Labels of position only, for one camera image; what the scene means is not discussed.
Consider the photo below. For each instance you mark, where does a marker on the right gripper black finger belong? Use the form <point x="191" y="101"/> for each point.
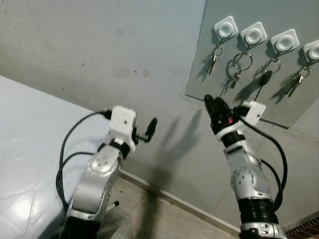
<point x="210" y="105"/>
<point x="221" y="108"/>

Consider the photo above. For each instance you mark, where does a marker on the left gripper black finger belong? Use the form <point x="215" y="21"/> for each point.
<point x="151" y="128"/>

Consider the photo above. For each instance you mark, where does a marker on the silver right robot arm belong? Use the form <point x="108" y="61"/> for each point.
<point x="249" y="179"/>

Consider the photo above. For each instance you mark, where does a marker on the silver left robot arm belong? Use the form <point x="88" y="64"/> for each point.
<point x="97" y="184"/>

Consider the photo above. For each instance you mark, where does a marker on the white plastic folding table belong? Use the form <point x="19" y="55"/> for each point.
<point x="35" y="164"/>

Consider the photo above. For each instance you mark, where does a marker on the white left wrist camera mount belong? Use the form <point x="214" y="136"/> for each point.
<point x="122" y="124"/>

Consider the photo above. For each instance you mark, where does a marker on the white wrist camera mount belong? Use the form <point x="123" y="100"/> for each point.
<point x="254" y="113"/>
<point x="122" y="124"/>

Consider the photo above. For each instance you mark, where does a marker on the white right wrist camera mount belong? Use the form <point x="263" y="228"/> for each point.
<point x="254" y="113"/>

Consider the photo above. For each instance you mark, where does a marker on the grey wall panel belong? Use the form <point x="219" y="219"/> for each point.
<point x="279" y="99"/>

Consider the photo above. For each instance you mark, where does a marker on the white square wall hook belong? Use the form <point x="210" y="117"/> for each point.
<point x="226" y="28"/>
<point x="254" y="34"/>
<point x="284" y="41"/>
<point x="312" y="51"/>

